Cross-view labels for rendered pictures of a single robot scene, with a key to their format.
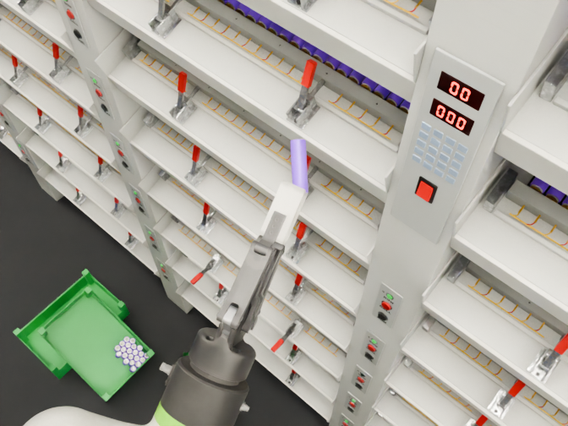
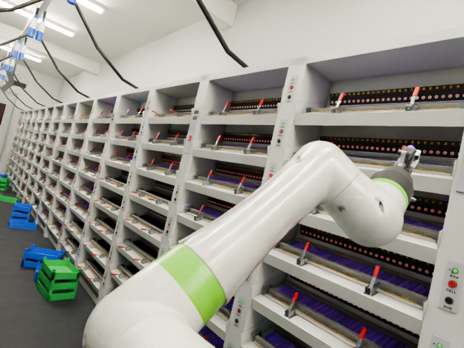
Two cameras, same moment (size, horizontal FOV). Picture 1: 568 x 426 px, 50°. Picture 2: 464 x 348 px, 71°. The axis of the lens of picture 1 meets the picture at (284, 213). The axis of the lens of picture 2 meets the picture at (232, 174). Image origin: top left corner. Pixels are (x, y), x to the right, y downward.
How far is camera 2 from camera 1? 1.00 m
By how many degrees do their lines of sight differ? 60
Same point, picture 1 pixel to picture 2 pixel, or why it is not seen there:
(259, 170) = not seen: hidden behind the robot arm
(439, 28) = not seen: outside the picture
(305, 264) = (378, 297)
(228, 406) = (409, 184)
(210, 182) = (309, 266)
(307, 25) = (413, 114)
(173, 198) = (268, 302)
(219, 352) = (398, 168)
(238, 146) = not seen: hidden behind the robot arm
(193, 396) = (390, 172)
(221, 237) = (299, 321)
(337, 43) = (428, 114)
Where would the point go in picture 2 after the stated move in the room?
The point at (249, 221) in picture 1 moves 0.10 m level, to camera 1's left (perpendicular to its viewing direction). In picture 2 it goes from (336, 279) to (306, 271)
